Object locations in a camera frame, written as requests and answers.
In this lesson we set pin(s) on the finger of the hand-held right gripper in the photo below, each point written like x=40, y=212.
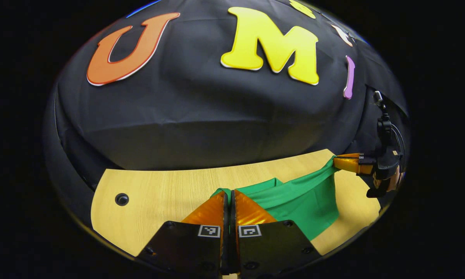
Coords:
x=366, y=156
x=352, y=166

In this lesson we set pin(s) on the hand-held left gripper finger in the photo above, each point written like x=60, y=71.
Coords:
x=233, y=240
x=225, y=240

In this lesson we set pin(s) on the green T-shirt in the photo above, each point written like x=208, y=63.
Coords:
x=302, y=201

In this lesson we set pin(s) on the black round table grommet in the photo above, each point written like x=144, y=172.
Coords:
x=121, y=199

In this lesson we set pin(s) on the black backdrop cloth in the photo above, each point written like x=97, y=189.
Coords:
x=201, y=104

